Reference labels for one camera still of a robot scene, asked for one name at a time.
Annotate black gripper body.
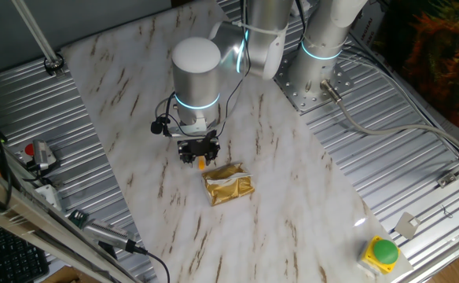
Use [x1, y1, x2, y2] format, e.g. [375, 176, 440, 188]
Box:
[177, 131, 221, 156]

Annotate gold tissue pack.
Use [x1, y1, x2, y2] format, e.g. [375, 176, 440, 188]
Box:
[200, 161, 256, 208]

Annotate white marble pattern mat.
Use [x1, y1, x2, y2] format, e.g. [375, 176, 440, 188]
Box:
[61, 0, 414, 283]

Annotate yellow box green button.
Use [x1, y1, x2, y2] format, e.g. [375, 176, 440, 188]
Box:
[358, 234, 402, 276]

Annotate black keyboard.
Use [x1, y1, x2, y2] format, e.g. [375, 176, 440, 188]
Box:
[0, 219, 50, 283]

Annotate white printed board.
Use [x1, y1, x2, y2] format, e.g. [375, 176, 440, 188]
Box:
[349, 6, 387, 46]

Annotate small grey metal plate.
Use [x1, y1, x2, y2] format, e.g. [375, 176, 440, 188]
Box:
[394, 211, 422, 241]

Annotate orange green patterned cloth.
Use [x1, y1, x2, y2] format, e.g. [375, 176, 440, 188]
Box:
[370, 0, 459, 142]

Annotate black bulbous cable connector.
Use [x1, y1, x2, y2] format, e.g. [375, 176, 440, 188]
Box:
[150, 116, 171, 135]

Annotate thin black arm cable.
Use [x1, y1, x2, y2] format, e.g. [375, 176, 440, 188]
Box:
[154, 90, 187, 138]

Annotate long black arm cable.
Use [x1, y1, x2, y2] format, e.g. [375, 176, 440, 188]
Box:
[215, 0, 254, 138]

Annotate black camera cable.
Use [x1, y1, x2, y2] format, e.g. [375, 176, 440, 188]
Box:
[133, 245, 171, 283]

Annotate silver finned camera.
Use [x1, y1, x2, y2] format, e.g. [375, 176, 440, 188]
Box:
[83, 219, 138, 253]

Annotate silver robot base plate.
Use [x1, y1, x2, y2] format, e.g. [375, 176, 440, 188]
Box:
[274, 50, 354, 115]

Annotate thick grey cable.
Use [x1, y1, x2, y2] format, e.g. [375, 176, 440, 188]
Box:
[319, 78, 459, 158]

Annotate thin aluminium frame post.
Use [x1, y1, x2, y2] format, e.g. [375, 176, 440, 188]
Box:
[11, 0, 64, 76]

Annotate bundle of thin cables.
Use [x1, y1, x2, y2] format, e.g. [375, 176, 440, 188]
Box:
[337, 45, 459, 156]

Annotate silver corner bracket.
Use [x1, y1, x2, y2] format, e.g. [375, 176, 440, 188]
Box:
[436, 172, 458, 189]

